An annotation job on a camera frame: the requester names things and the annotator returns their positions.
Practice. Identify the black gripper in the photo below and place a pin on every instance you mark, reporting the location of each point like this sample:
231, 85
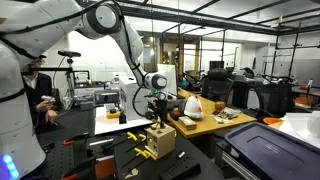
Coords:
162, 108

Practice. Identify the wooden shape sorter box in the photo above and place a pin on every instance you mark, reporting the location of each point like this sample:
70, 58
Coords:
161, 143

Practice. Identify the white handheld controller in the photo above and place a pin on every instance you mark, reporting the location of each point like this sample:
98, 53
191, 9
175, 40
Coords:
46, 98

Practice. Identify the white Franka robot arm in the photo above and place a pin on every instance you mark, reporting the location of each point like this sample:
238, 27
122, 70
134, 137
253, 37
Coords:
126, 40

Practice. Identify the black box with red label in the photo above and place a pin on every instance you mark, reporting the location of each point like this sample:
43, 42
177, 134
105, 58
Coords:
176, 115

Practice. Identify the small tan box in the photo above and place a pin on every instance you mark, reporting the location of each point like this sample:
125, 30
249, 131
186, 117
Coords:
187, 124

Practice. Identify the white box with black print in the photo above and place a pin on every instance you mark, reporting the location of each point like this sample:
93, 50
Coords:
131, 100

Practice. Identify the black wedge hex key stand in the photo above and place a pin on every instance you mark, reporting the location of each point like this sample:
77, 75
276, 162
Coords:
180, 168

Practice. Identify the grey electronics box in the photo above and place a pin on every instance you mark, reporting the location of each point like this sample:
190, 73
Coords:
106, 97

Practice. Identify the operator left hand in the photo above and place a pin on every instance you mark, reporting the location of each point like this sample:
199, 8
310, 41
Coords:
51, 116

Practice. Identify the operator right hand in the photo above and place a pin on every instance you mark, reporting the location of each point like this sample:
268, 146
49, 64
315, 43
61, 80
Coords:
45, 105

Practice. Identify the yellow block on mat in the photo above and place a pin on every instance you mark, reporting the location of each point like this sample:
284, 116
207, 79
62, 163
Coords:
150, 155

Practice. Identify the small black block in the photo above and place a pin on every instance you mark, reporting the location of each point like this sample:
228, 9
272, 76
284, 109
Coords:
122, 118

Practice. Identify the light wooden desk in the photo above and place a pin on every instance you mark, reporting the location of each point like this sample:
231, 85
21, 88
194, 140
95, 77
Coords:
206, 123

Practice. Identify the teal bottle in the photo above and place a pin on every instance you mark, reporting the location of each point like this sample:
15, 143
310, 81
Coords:
184, 83

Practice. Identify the yellow and black tape roll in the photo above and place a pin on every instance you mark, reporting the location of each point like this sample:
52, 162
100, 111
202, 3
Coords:
113, 115

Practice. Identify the white table board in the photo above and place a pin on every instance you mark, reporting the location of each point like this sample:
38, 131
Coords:
106, 125

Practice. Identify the brown round object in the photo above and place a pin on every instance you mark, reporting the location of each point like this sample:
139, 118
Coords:
220, 106

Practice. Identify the silver metal rod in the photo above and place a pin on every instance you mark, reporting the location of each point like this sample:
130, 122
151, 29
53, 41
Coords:
101, 142

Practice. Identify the black highback office chair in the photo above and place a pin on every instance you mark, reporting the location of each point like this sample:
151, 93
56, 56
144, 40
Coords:
216, 85

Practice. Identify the clear plastic bags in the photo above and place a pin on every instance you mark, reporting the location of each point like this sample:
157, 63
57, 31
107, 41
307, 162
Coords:
228, 113

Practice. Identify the small black monitor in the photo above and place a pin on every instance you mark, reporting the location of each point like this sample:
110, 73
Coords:
216, 65

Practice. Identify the black cabinet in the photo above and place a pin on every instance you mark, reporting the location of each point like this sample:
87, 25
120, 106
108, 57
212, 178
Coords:
240, 95

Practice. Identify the black orange bar clamp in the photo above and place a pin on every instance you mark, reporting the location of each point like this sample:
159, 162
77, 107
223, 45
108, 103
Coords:
83, 164
68, 142

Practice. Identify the orange bowl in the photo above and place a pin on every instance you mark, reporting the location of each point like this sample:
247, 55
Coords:
271, 121

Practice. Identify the navy plastic tote lid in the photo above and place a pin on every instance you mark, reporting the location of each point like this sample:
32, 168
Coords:
273, 153

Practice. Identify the black mesh chair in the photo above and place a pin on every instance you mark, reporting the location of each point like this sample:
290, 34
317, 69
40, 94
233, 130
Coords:
275, 98

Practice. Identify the person in dark jacket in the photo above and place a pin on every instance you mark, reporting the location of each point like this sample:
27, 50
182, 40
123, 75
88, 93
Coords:
40, 90

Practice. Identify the black vertical pole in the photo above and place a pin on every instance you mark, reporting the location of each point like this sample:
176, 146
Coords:
293, 50
274, 50

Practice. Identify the white plastic sheet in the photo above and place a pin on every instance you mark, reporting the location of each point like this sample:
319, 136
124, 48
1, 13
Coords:
300, 126

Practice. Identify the aluminium table frame rail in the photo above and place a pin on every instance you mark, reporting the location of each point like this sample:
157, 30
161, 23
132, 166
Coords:
233, 163

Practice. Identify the black open frame machine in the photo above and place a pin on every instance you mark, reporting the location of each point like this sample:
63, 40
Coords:
81, 71

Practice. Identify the black camera tripod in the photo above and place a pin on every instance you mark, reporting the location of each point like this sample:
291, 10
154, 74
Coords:
70, 76

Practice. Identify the black ceiling frame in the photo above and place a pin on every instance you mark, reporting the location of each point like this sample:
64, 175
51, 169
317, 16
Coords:
200, 20

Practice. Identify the black bar camera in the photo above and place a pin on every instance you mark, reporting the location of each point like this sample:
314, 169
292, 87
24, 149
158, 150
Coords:
68, 53

